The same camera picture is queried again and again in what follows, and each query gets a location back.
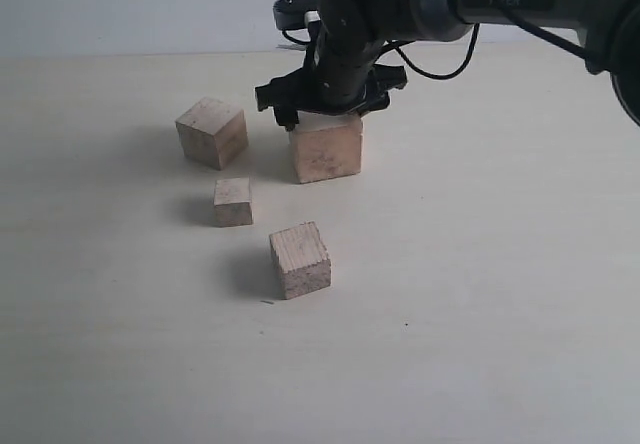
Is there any smallest wooden cube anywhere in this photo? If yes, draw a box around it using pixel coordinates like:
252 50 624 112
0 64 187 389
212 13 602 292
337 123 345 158
213 177 253 227

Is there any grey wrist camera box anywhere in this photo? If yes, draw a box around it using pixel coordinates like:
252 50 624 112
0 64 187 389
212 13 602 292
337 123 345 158
272 0 318 31

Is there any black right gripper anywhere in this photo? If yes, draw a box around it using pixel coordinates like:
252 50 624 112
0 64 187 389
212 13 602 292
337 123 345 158
254 23 406 131

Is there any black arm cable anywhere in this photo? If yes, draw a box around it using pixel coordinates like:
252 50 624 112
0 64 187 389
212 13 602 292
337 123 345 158
379 18 481 81

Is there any ridged medium wooden cube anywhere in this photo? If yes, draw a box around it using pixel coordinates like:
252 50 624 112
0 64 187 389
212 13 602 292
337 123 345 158
269 221 332 300

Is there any second largest wooden cube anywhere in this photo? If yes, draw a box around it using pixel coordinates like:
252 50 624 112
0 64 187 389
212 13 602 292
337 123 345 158
175 97 249 170

